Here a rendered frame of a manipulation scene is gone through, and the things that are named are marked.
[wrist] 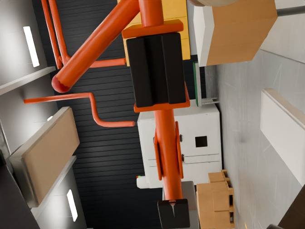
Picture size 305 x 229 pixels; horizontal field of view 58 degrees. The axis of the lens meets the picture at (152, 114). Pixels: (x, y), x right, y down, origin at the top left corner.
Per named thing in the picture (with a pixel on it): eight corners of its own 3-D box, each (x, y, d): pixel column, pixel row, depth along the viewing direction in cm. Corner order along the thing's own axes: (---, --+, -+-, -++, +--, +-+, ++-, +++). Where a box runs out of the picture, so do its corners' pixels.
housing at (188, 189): (193, 178, 40) (162, 181, 41) (198, 210, 34) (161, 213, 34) (196, 216, 43) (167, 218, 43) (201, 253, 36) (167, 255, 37)
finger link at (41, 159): (39, 208, 14) (25, 209, 14) (80, 143, 20) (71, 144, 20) (22, 156, 13) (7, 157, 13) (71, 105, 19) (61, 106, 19)
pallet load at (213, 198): (225, 169, 788) (194, 171, 796) (233, 190, 692) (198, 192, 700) (227, 204, 827) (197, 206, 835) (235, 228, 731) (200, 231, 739)
